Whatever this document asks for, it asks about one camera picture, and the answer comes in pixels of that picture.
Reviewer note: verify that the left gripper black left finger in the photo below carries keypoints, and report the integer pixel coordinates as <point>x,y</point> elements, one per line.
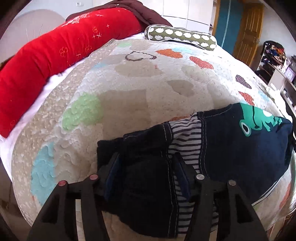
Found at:
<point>57,218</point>

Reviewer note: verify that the olive cloud patterned bolster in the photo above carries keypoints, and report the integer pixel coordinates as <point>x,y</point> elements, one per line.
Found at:
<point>164,33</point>

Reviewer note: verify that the dark maroon garment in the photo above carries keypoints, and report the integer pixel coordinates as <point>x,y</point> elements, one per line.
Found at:
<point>145,15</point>

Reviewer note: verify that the cluttered white shelf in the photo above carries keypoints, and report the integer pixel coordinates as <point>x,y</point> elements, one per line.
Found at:
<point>277,71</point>

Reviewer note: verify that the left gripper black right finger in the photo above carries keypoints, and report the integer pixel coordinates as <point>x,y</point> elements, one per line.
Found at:
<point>237,218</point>

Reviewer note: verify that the white wall socket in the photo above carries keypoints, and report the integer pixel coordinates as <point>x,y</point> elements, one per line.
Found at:
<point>79,4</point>

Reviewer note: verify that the navy striped child pants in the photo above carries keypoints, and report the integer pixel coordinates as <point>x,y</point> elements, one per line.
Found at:
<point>148,192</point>

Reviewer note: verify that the round white headboard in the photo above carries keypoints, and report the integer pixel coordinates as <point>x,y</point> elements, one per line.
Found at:
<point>27,27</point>

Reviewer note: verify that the heart patterned quilt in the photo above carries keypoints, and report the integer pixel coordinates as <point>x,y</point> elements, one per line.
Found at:
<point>124,87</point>

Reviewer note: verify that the white glossy wardrobe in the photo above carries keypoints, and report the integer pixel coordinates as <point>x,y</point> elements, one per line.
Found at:
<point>195,15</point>

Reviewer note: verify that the long red pillow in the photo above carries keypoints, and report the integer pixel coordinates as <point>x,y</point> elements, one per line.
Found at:
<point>25,75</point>

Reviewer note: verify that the wooden door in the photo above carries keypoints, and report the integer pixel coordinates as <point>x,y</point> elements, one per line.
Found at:
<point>249,33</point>

